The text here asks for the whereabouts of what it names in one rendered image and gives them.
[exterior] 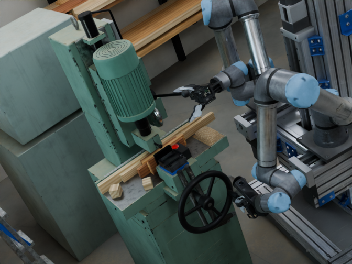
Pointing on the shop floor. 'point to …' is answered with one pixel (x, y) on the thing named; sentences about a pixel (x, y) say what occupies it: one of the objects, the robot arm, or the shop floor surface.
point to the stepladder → (19, 242)
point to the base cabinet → (185, 237)
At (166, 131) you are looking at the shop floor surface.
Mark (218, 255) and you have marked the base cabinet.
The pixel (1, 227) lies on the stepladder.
